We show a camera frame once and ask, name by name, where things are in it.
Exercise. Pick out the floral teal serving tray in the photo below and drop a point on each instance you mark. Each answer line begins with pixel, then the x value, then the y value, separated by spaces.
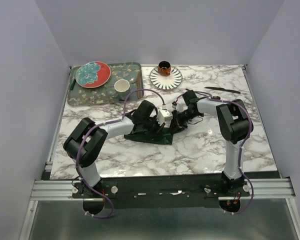
pixel 105 94

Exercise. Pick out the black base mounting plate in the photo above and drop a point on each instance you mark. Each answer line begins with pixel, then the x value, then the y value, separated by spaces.
pixel 166 191

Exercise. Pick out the white striped saucer plate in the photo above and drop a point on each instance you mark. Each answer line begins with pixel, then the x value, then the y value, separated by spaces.
pixel 168 82

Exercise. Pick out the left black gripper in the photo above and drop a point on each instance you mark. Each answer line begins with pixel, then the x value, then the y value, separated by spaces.
pixel 158 128

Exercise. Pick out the dark green cloth napkin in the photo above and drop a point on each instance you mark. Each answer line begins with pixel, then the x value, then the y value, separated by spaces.
pixel 163 137

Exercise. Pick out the cream mug with teal handle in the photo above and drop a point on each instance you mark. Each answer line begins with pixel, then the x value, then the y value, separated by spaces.
pixel 122 88

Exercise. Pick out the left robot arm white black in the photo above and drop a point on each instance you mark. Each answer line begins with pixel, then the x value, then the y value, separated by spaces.
pixel 85 142

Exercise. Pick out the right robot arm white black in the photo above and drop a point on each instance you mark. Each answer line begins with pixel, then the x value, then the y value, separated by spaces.
pixel 235 126

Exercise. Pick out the black spoon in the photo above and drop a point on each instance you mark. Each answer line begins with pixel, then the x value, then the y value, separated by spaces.
pixel 204 94

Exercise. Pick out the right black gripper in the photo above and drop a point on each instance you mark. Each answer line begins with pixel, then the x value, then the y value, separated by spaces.
pixel 176 123

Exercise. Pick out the red and teal plate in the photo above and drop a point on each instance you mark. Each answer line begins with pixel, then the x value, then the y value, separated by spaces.
pixel 93 74

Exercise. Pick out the black knife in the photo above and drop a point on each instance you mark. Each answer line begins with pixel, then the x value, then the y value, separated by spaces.
pixel 222 89

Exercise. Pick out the green handled utensil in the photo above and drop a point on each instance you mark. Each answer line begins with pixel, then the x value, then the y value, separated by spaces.
pixel 73 84

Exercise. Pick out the aluminium frame rail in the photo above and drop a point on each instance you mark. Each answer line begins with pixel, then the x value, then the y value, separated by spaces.
pixel 61 190

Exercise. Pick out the brown glazed cup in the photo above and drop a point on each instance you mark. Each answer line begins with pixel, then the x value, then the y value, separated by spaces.
pixel 164 68

